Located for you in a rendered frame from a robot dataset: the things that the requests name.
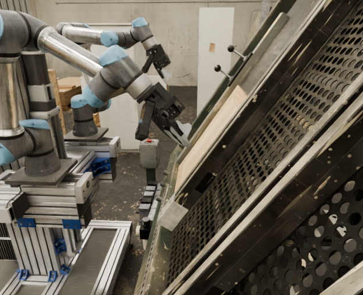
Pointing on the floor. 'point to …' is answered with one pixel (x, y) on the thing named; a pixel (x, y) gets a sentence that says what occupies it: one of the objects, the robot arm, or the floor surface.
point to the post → (150, 175)
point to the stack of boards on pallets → (65, 95)
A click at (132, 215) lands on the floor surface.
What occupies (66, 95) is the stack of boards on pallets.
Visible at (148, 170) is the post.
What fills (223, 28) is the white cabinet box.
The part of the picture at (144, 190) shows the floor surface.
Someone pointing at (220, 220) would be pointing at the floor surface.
